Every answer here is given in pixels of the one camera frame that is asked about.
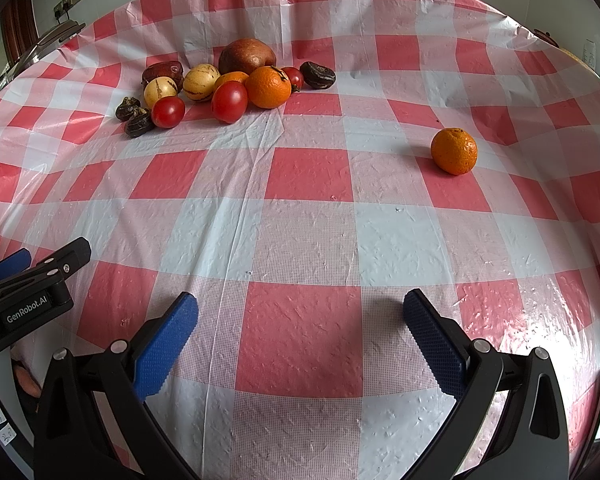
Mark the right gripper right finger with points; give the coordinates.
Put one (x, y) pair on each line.
(531, 439)

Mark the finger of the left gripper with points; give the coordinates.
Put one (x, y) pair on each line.
(60, 264)
(15, 263)

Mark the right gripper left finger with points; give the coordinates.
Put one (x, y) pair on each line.
(93, 421)

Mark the dark passion fruit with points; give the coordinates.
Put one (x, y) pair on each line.
(128, 109)
(138, 125)
(316, 76)

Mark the dark red wrinkled apple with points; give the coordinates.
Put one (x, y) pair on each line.
(172, 69)

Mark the yellow striped pepino melon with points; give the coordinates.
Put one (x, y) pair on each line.
(199, 82)

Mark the large red tomato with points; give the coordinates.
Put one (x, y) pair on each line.
(229, 102)

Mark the large orange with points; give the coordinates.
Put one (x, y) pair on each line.
(268, 87)

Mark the lone orange mandarin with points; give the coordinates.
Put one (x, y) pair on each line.
(454, 151)

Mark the steel pot on counter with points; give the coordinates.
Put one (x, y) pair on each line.
(51, 40)

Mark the red white checkered tablecloth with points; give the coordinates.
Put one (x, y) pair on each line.
(300, 229)

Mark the large brown pomegranate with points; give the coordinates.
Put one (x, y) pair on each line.
(245, 55)

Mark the wall power socket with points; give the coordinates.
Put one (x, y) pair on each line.
(63, 7)

